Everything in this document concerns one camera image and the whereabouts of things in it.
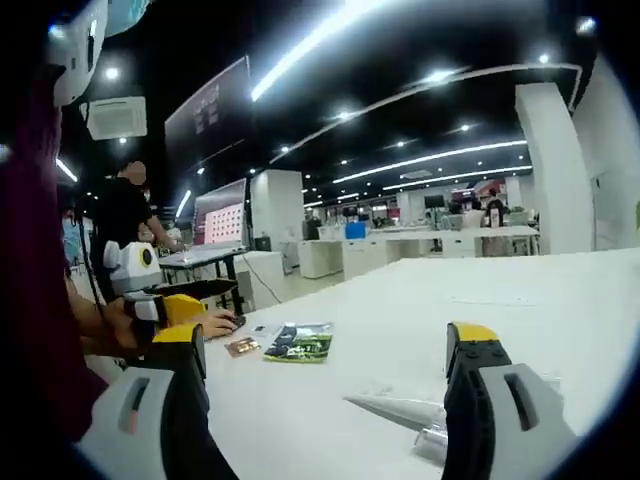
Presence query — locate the ceiling air conditioner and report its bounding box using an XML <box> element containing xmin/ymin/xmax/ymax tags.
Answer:
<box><xmin>86</xmin><ymin>96</ymin><xmax>149</xmax><ymax>140</ymax></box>

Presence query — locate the white skincare tube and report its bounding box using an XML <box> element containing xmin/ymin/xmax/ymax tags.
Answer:
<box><xmin>343</xmin><ymin>391</ymin><xmax>446</xmax><ymax>432</ymax></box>

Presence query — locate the person in maroon shirt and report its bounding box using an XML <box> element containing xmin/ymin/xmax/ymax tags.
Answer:
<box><xmin>0</xmin><ymin>64</ymin><xmax>109</xmax><ymax>444</ymax></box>

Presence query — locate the hanging dark screen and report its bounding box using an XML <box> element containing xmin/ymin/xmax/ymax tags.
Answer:
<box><xmin>163</xmin><ymin>53</ymin><xmax>252</xmax><ymax>164</ymax></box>

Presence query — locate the row of white counters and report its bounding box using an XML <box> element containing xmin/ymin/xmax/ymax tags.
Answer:
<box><xmin>298</xmin><ymin>224</ymin><xmax>541</xmax><ymax>281</ymax></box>

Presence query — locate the person's left hand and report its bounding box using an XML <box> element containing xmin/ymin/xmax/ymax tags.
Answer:
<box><xmin>106</xmin><ymin>297</ymin><xmax>240</xmax><ymax>352</ymax></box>

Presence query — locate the gold sachet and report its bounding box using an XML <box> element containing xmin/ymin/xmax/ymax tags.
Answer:
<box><xmin>223</xmin><ymin>336</ymin><xmax>262</xmax><ymax>358</ymax></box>

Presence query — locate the black cable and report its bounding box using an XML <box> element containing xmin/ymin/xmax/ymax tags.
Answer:
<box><xmin>74</xmin><ymin>197</ymin><xmax>109</xmax><ymax>321</ymax></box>

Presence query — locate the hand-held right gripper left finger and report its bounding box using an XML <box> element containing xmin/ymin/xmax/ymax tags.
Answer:
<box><xmin>74</xmin><ymin>322</ymin><xmax>241</xmax><ymax>480</ymax></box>

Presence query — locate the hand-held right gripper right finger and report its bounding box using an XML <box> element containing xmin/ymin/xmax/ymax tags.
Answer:
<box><xmin>441</xmin><ymin>321</ymin><xmax>580</xmax><ymax>480</ymax></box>

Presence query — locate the green black packet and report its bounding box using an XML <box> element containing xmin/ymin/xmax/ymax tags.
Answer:
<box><xmin>262</xmin><ymin>322</ymin><xmax>335</xmax><ymax>364</ymax></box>

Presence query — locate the black-legged desk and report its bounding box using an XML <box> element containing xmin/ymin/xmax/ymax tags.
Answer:
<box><xmin>158</xmin><ymin>243</ymin><xmax>252</xmax><ymax>314</ymax></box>

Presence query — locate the clear small bag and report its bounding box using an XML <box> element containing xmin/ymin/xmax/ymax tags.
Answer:
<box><xmin>248</xmin><ymin>323</ymin><xmax>285</xmax><ymax>342</ymax></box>

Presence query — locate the white worn device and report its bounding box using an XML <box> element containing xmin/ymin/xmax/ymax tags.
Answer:
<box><xmin>48</xmin><ymin>0</ymin><xmax>110</xmax><ymax>107</ymax></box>

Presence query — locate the pink lit monitor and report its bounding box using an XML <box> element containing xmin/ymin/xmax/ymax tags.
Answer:
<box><xmin>191</xmin><ymin>177</ymin><xmax>250</xmax><ymax>247</ymax></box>

